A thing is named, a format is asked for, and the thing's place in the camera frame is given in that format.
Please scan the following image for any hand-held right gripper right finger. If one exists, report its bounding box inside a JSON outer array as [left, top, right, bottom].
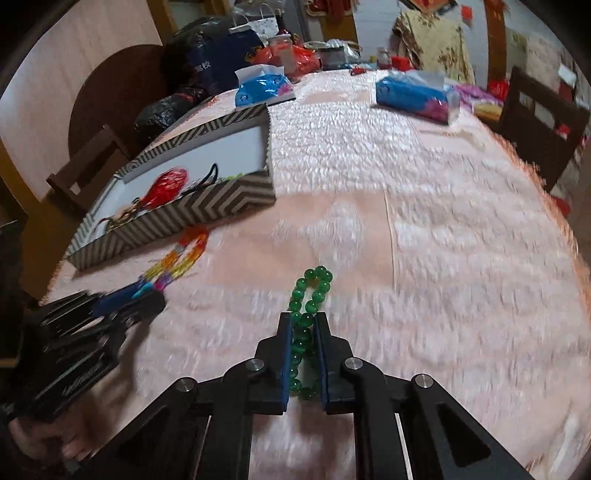
[[314, 311, 536, 480]]

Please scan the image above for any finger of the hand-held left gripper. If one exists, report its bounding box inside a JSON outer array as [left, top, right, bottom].
[[39, 282, 146, 326], [99, 291, 167, 337]]

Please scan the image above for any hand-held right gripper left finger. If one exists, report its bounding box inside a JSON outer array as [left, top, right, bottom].
[[81, 311, 294, 480]]

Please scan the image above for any rainbow bead bracelet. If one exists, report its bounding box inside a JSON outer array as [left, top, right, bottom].
[[139, 229, 211, 291]]

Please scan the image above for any red tassel ornament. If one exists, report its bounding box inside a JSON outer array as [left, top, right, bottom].
[[139, 167, 190, 208]]

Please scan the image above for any black cord bracelet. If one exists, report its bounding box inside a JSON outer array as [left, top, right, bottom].
[[198, 164, 222, 188]]

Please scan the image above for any striped jewelry box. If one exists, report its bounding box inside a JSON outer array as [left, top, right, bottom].
[[67, 104, 277, 271]]

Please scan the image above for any person's left hand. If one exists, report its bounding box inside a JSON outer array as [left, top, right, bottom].
[[7, 411, 100, 464]]

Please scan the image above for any dark wooden chair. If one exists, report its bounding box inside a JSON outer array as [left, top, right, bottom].
[[46, 124, 132, 213], [501, 66, 591, 192]]

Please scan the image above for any pink fluffy blanket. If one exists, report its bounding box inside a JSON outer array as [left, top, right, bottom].
[[41, 69, 587, 480]]

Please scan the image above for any small black plastic bag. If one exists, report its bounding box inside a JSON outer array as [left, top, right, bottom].
[[134, 85, 211, 144]]

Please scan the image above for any round dark wooden board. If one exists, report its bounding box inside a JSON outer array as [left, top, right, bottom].
[[68, 44, 171, 160]]

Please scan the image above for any blue tissue pack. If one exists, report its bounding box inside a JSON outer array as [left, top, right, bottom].
[[374, 70, 461, 125], [234, 65, 296, 109]]

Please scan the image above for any navy paper bag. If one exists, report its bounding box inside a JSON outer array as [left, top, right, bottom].
[[187, 28, 266, 93]]

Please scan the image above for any large black plastic bag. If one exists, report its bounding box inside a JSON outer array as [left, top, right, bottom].
[[166, 16, 236, 93]]

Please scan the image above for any red plastic bag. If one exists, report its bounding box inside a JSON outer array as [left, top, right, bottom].
[[252, 37, 321, 81]]

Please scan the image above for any grey box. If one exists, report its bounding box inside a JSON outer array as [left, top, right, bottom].
[[318, 46, 356, 71]]

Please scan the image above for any white paper gift bag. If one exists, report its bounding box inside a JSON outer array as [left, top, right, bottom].
[[228, 4, 284, 40]]

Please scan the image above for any beige floral cloth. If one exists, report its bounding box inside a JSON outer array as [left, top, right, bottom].
[[392, 9, 476, 86]]

